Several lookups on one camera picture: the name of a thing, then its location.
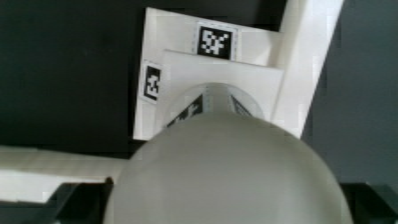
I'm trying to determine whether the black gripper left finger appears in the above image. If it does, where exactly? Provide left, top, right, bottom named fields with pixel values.
left=33, top=177, right=115, bottom=224

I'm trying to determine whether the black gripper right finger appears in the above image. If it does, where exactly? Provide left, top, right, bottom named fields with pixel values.
left=340, top=183, right=398, bottom=224

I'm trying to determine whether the white front rail bar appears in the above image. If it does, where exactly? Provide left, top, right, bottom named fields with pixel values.
left=0, top=145, right=127, bottom=203

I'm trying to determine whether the white lamp base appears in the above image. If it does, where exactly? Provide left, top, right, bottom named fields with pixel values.
left=132, top=8, right=282, bottom=140

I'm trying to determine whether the white rail bar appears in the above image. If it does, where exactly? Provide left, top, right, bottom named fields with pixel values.
left=271, top=0, right=344, bottom=137
left=0, top=145, right=127, bottom=203

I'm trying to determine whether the white right rail bar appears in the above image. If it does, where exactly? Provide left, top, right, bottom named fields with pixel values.
left=271, top=0, right=344, bottom=137

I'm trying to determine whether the white lamp bulb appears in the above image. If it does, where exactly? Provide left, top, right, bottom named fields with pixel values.
left=102, top=83, right=353, bottom=224

